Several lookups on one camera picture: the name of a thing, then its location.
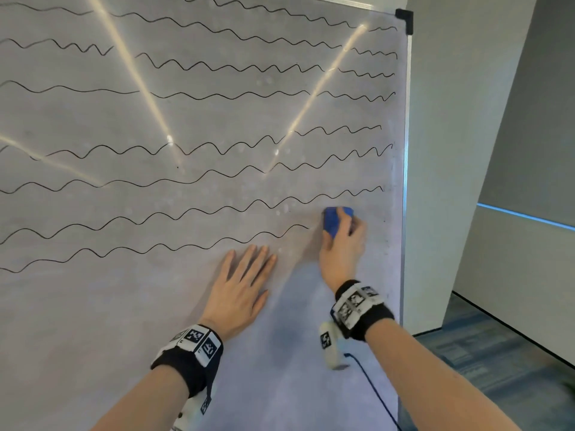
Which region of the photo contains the person's left hand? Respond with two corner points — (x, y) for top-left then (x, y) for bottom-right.
(199, 244), (277, 342)

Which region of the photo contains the black cable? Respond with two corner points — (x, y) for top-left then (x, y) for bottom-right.
(343, 352), (404, 431)

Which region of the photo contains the blue whiteboard eraser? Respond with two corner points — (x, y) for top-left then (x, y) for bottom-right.
(322, 207), (356, 240)

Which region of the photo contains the white whiteboard with wavy lines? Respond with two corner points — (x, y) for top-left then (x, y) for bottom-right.
(0, 0), (414, 431)

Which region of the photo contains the person's right forearm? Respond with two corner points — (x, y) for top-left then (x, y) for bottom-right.
(364, 318), (522, 431)

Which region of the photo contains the white wrist camera unit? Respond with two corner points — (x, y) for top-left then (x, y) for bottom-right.
(170, 383), (217, 431)
(319, 320), (352, 371)

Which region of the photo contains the black wristband with marker tags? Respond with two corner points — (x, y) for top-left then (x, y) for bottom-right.
(331, 280), (396, 342)
(150, 324), (224, 399)

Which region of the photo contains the person's right hand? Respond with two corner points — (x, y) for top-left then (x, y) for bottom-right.
(319, 207), (368, 295)

